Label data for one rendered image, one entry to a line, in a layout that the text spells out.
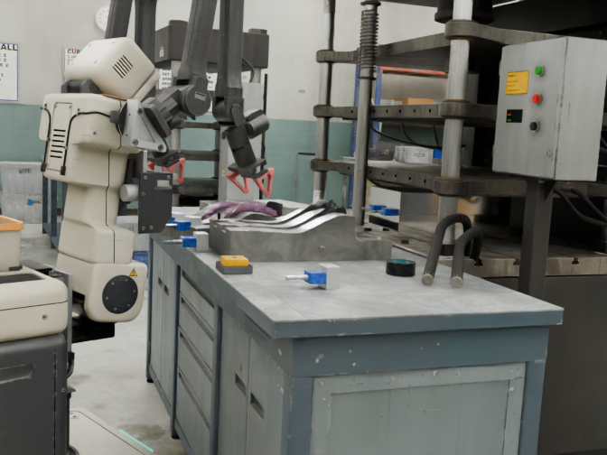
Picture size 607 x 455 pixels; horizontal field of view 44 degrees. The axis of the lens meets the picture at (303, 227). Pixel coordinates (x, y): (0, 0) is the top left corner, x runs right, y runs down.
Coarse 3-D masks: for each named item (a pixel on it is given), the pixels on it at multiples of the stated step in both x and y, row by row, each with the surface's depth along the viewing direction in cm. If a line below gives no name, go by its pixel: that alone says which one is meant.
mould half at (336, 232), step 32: (224, 224) 219; (256, 224) 225; (288, 224) 228; (320, 224) 216; (352, 224) 219; (256, 256) 210; (288, 256) 214; (320, 256) 217; (352, 256) 221; (384, 256) 224
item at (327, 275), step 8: (320, 264) 182; (328, 264) 183; (304, 272) 180; (312, 272) 178; (320, 272) 179; (328, 272) 178; (336, 272) 179; (288, 280) 177; (304, 280) 180; (312, 280) 177; (320, 280) 178; (328, 280) 179; (336, 280) 180; (328, 288) 179; (336, 288) 180
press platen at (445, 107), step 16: (320, 112) 345; (336, 112) 340; (352, 112) 329; (384, 112) 299; (400, 112) 287; (416, 112) 274; (432, 112) 264; (448, 112) 238; (464, 112) 237; (480, 112) 244; (496, 112) 251
